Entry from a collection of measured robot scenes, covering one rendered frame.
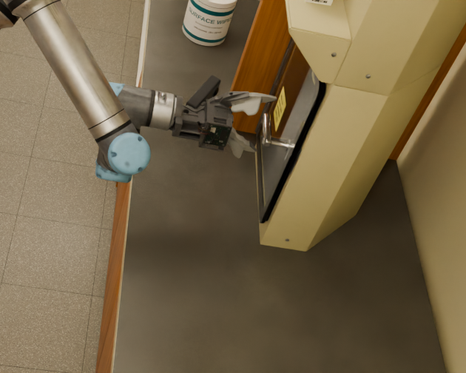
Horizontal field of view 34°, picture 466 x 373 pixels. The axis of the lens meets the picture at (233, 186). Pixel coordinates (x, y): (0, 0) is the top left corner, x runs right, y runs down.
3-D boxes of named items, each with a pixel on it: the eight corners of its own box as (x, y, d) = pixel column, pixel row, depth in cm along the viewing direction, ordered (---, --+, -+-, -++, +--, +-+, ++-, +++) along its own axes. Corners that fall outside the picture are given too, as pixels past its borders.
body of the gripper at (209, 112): (226, 153, 157) (168, 143, 154) (225, 125, 163) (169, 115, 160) (236, 126, 151) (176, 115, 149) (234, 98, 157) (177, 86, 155)
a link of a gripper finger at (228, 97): (254, 108, 156) (215, 120, 158) (254, 103, 157) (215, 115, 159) (246, 92, 153) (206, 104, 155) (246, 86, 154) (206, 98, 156)
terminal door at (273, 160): (259, 134, 190) (312, -1, 163) (262, 227, 169) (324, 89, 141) (256, 134, 190) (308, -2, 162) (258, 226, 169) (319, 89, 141)
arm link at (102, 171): (97, 179, 145) (106, 122, 145) (90, 176, 156) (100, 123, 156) (137, 186, 148) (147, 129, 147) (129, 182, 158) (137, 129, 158)
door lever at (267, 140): (283, 123, 164) (287, 115, 162) (285, 154, 158) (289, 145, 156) (259, 118, 163) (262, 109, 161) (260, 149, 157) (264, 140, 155)
